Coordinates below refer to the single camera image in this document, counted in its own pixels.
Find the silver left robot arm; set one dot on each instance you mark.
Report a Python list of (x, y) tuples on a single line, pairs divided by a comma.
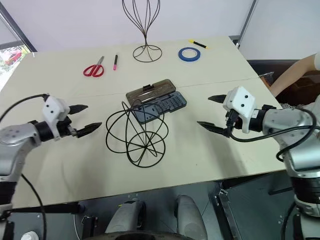
[(15, 135)]

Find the dark window frame bar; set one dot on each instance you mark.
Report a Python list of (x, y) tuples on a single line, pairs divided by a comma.
[(17, 27)]

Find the black metal frame bracket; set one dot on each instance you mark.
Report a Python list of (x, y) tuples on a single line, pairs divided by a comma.
[(225, 212)]

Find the yellow and black marker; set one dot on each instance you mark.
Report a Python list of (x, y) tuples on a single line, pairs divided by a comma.
[(198, 44)]

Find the grey aluminium post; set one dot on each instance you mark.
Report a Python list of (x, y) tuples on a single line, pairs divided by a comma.
[(248, 22)]

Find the person's bare forearm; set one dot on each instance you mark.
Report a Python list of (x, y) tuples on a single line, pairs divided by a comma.
[(287, 77)]

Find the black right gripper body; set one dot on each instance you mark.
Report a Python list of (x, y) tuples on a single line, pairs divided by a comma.
[(237, 125)]

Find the pink and black marker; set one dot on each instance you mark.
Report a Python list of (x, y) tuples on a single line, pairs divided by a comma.
[(115, 62)]

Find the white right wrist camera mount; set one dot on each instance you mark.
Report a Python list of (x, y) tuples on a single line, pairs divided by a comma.
[(241, 100)]

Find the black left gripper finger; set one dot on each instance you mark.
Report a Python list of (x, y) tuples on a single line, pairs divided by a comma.
[(77, 109), (87, 130)]

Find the grey rounded shell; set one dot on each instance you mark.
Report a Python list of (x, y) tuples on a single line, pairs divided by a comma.
[(122, 220), (190, 217)]

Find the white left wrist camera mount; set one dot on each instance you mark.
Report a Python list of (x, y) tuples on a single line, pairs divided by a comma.
[(52, 107)]

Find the grey tool case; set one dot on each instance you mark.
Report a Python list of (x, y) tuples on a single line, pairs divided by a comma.
[(172, 101)]

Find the blue tape roll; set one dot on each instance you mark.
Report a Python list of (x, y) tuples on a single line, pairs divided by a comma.
[(189, 60)]

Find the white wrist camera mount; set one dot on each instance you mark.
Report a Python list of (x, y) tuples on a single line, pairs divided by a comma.
[(52, 107), (241, 100)]

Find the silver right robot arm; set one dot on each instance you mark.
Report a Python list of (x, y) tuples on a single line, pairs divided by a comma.
[(287, 120)]

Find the black table frame bar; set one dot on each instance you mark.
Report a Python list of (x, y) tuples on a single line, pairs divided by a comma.
[(45, 208)]

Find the black furniture beside table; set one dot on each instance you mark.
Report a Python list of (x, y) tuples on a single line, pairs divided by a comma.
[(275, 65)]

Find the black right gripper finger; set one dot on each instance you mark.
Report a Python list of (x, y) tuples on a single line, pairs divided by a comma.
[(218, 98), (215, 128)]

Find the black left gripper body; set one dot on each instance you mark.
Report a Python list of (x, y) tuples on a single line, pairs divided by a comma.
[(64, 127)]

